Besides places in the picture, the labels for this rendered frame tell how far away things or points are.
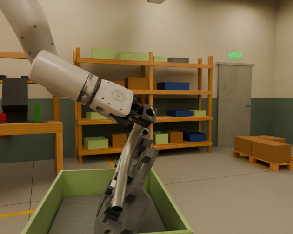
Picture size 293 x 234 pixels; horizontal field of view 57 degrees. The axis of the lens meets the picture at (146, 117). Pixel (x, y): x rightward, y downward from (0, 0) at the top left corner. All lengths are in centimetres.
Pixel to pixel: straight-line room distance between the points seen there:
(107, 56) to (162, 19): 185
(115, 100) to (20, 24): 29
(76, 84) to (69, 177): 67
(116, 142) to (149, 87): 132
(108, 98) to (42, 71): 17
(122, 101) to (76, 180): 65
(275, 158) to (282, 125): 314
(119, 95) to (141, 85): 493
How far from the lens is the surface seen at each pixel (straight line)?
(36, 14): 75
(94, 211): 112
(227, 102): 731
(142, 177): 81
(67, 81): 69
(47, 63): 70
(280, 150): 528
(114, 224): 77
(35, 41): 78
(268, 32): 845
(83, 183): 128
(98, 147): 546
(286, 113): 818
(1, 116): 572
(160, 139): 586
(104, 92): 71
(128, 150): 80
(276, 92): 843
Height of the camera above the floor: 129
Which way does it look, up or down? 4 degrees down
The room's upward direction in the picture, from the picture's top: straight up
